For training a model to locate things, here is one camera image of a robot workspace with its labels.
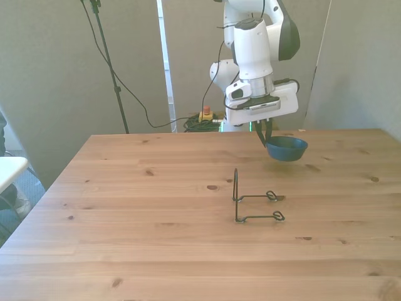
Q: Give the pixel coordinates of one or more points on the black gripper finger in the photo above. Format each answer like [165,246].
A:
[260,133]
[269,130]

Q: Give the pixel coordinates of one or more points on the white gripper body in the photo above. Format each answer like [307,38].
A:
[283,106]

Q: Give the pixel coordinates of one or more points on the blue bowl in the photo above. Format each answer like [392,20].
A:
[286,152]

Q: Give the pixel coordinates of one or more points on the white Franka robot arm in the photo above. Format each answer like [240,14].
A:
[253,47]

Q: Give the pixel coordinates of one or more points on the yellow emergency stop button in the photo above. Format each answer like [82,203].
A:
[206,116]

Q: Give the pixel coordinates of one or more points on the black tripod pole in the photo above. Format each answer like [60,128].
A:
[117,89]

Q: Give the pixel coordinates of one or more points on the white side table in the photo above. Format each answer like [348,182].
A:
[11,169]

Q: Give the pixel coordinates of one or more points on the black wrist mount bracket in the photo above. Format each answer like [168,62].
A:
[260,106]

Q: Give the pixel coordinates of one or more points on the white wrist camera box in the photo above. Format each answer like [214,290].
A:
[238,91]

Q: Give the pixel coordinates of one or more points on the white partition post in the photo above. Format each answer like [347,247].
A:
[166,62]

